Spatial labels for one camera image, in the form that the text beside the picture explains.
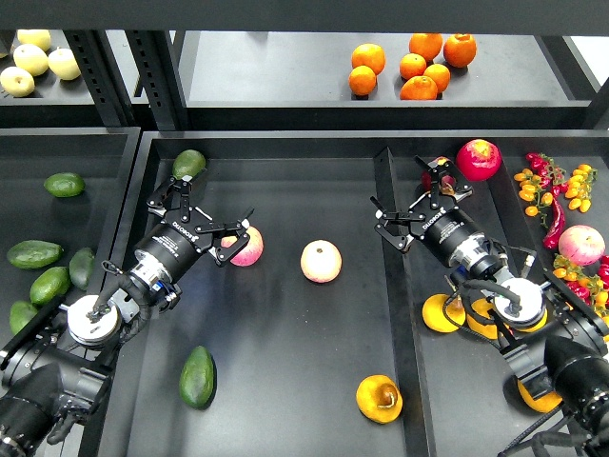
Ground pale yellow pear centre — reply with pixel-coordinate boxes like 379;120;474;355
12;44;49;77

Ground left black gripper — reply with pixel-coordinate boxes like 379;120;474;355
133;175;254;281

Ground dark avocado near tray wall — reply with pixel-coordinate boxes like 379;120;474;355
69;248;95;290

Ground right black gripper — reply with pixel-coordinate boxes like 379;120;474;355
370;156;486;268

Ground large red apple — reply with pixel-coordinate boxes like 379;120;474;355
456;139;502;182

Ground orange small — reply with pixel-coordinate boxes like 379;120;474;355
423;64;451;94
399;53;427;81

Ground orange front bottom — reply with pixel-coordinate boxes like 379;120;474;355
400;75;438;100

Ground pink apple right tray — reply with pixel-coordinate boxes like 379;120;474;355
558;225;605;266

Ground orange right small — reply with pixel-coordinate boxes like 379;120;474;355
423;64;451;94

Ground orange centre small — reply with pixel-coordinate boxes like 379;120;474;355
399;53;427;81

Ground orange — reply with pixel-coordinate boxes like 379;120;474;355
400;75;438;100
348;66;377;96
443;33;477;69
351;43;386;75
408;33;443;62

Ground large black centre tray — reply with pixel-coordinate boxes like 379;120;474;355
61;130;609;457

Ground orange far left bottom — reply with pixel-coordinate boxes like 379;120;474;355
348;66;377;96

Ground pink red apple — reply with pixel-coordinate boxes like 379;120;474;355
230;226;264;267

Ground orange far left top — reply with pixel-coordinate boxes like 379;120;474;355
351;43;386;75

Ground orange top right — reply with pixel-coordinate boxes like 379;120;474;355
443;33;477;69

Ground pale pink apple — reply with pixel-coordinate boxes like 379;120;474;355
300;240;343;284

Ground pale yellow pear right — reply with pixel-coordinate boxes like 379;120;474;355
48;48;81;81

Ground dark red apple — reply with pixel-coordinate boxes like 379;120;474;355
421;156;456;194

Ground cherry tomato cluster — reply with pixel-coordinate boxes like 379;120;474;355
513;152;598;222
549;254;608;324

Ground green avocado upper left tray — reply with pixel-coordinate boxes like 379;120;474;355
44;172;86;198

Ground orange top centre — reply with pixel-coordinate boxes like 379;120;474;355
408;33;443;62

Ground pale yellow pear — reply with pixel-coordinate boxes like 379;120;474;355
0;67;35;98
17;29;51;51
12;44;49;77
48;48;81;81

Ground pale yellow pear top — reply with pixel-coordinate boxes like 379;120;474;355
17;29;51;51

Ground pale yellow pear front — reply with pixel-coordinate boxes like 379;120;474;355
0;67;35;98

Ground upper cherry tomato cluster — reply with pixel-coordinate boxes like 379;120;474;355
513;152;598;222

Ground black left tray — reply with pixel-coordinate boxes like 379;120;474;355
1;128;140;266

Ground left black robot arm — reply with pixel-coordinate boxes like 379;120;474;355
1;176;250;456

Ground black metal shelf frame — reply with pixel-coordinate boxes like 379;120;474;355
1;1;608;130

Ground lower cherry tomato cluster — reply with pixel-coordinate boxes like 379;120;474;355
549;254;608;324

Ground green avocado at tray corner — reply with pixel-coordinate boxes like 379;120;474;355
172;149;206;179

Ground red chili pepper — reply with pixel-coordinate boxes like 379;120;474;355
542;199;565;249

